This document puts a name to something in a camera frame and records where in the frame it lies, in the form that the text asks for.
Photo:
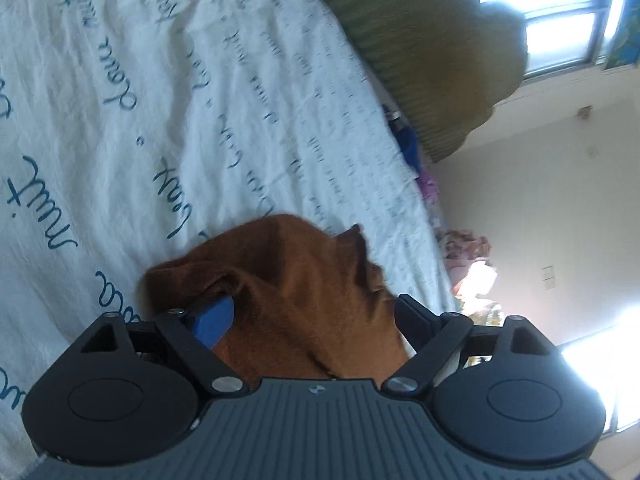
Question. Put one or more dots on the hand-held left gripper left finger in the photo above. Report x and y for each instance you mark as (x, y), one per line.
(214, 320)

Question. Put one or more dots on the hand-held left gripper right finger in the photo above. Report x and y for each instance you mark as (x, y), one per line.
(417, 322)

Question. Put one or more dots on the brown knit sweater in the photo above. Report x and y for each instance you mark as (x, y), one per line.
(300, 290)

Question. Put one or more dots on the pink cloth pile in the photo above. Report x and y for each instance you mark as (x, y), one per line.
(465, 255)

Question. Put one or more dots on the purple cloth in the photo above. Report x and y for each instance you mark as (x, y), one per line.
(429, 182)

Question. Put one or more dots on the blue cloth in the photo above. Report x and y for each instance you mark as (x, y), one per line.
(407, 147)

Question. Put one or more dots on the white script-print bedsheet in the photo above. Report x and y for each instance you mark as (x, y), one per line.
(175, 85)

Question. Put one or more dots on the green padded headboard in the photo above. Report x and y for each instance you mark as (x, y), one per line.
(425, 50)

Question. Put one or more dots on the window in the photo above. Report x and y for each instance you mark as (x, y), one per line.
(545, 5)

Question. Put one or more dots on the white wall switch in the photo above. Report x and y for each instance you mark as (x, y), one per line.
(548, 277)

